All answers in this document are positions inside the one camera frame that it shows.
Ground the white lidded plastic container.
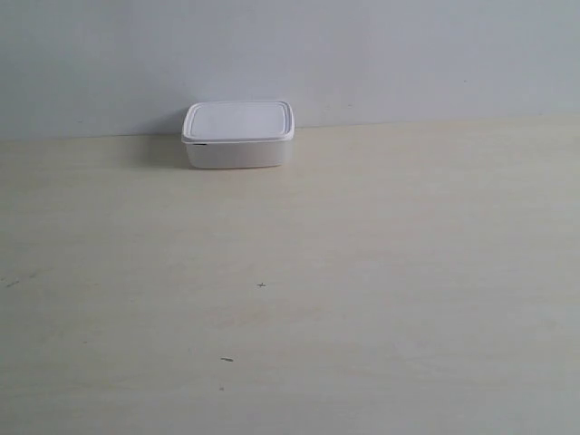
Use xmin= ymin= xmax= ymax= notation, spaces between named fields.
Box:
xmin=181 ymin=101 xmax=295 ymax=169

